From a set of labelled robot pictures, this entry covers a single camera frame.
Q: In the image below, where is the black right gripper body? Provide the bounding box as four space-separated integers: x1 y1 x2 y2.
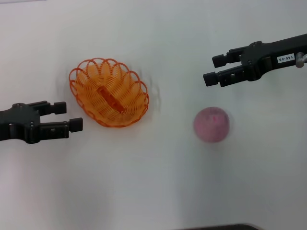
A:
240 33 307 82

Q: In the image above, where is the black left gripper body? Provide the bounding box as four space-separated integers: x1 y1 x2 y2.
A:
0 103 43 145

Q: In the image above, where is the orange plastic woven basket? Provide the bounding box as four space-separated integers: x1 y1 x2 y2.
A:
69 57 150 128

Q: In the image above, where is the pink peach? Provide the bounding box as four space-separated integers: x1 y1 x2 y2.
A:
193 106 230 144

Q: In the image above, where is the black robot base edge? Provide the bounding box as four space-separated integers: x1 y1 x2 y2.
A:
182 223 264 230

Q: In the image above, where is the white number label sticker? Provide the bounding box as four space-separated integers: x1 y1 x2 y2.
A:
277 54 295 64

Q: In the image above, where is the silver metal knob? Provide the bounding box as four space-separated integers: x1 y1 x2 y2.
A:
295 52 307 69

